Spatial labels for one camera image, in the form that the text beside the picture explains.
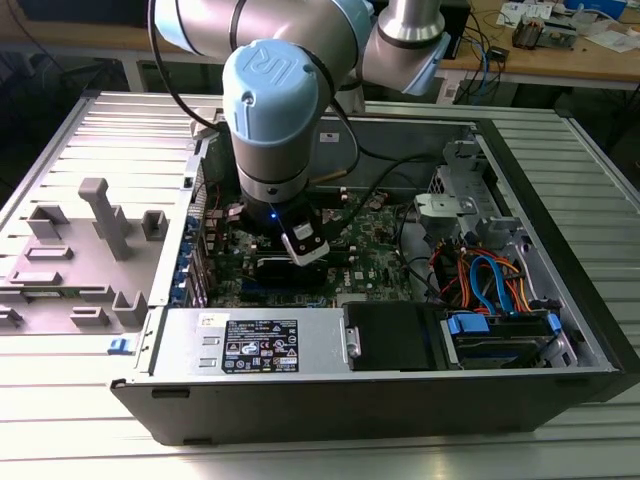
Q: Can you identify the silver metal drive cage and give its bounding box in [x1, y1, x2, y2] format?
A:
[413, 139, 531, 251]

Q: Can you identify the copper finned heatsink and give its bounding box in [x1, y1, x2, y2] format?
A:
[512, 13, 547, 50]

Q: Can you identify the hard disk in blue carrier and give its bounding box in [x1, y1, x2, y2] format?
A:
[439, 308, 562, 370]

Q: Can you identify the dark office chair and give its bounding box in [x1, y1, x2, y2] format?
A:
[0, 47, 126, 169]

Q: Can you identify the grey parts rack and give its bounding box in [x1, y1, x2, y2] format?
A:
[0, 177, 169, 336]

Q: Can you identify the blue flat wire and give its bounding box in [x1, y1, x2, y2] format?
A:
[468, 253, 516, 317]

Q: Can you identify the blue plastic box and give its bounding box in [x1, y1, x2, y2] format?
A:
[563, 0, 629, 19]

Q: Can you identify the silver power supply unit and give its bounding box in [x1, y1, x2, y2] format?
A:
[148, 304, 349, 377]

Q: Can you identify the silver drive latch handle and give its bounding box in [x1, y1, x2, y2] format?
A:
[341, 323, 362, 357]

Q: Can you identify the white paper sheet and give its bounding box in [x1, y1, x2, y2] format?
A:
[583, 28, 640, 54]

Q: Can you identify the green motherboard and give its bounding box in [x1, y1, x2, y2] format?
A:
[204, 187, 419, 309]

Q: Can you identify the black desktop device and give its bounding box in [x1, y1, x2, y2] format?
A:
[442, 0, 471, 60]

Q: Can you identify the black and silver PC case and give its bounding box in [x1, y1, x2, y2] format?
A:
[108, 108, 640, 446]

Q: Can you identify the wooden workbench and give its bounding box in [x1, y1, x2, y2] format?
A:
[0, 0, 640, 84]

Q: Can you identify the orange red wire bundle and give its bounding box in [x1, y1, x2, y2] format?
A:
[430, 239, 474, 307]

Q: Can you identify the white printed paper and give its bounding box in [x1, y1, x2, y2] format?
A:
[499, 1, 556, 21]

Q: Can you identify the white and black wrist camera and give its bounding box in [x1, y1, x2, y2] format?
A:
[279, 219, 331, 267]

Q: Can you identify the grey metal drive tray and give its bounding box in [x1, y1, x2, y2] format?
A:
[542, 17, 584, 51]

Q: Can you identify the large black box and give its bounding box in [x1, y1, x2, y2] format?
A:
[17, 0, 156, 29]

